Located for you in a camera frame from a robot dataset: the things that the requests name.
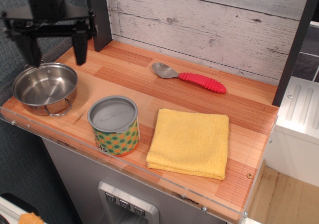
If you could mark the silver dispenser panel with buttons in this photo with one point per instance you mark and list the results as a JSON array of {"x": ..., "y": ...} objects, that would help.
[{"x": 121, "y": 207}]

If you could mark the stainless steel pot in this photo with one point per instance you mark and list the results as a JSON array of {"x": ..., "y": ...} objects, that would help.
[{"x": 49, "y": 89}]

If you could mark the white toy sink unit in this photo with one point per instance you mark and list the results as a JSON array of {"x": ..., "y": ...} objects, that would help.
[{"x": 293, "y": 147}]

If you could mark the clear acrylic edge guard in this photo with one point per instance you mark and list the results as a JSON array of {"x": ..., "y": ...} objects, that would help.
[{"x": 179, "y": 198}]

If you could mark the orange object at corner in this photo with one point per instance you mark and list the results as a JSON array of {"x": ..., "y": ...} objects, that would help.
[{"x": 30, "y": 218}]

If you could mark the dark grey left post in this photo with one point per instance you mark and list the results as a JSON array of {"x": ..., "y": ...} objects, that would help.
[{"x": 104, "y": 35}]

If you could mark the yellow folded cloth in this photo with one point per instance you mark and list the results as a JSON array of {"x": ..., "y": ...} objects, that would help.
[{"x": 190, "y": 143}]

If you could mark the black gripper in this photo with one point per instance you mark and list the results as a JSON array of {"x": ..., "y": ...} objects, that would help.
[{"x": 49, "y": 18}]

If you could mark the spoon with red handle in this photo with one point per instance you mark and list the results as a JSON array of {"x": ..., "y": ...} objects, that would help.
[{"x": 166, "y": 72}]

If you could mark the dark grey post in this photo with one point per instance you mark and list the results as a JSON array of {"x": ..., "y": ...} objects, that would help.
[
  {"x": 104, "y": 35},
  {"x": 306, "y": 18}
]

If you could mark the green orange dotted can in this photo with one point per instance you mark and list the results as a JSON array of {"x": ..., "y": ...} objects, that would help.
[{"x": 114, "y": 121}]

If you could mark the dark grey right post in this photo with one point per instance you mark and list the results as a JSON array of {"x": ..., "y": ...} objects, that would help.
[{"x": 306, "y": 18}]

